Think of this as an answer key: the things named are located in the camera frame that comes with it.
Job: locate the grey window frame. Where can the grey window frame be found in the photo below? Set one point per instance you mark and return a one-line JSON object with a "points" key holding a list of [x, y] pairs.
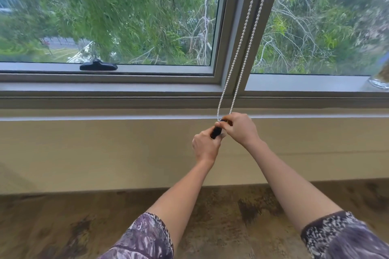
{"points": [[194, 85]]}

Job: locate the person's left hand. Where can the person's left hand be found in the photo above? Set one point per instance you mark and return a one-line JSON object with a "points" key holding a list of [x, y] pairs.
{"points": [[205, 145]]}

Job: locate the patterned purple sleeve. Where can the patterned purple sleeve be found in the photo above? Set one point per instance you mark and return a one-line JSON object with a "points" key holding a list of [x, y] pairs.
{"points": [[343, 237], [140, 239]]}

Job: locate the patterned purple left sleeve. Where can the patterned purple left sleeve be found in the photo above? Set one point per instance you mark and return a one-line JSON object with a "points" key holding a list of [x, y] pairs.
{"points": [[140, 239]]}

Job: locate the person's left thumb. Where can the person's left thumb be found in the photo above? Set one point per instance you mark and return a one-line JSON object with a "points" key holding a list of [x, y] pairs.
{"points": [[214, 129]]}

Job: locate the person's left forearm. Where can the person's left forearm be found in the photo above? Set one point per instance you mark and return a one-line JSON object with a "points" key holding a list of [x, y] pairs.
{"points": [[181, 196]]}

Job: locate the person's right hand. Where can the person's right hand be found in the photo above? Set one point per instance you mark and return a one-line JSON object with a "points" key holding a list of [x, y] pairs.
{"points": [[240, 129]]}

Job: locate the patterned purple right sleeve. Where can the patterned purple right sleeve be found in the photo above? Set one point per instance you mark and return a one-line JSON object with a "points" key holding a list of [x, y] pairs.
{"points": [[343, 237]]}

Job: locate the person's right forearm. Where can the person's right forearm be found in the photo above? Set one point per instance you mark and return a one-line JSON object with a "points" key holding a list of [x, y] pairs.
{"points": [[284, 185]]}

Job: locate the glass vase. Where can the glass vase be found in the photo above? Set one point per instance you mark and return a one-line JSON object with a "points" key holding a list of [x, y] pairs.
{"points": [[380, 78]]}

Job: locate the person's right fingers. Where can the person's right fingers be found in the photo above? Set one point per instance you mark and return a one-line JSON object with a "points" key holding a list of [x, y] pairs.
{"points": [[225, 124]]}

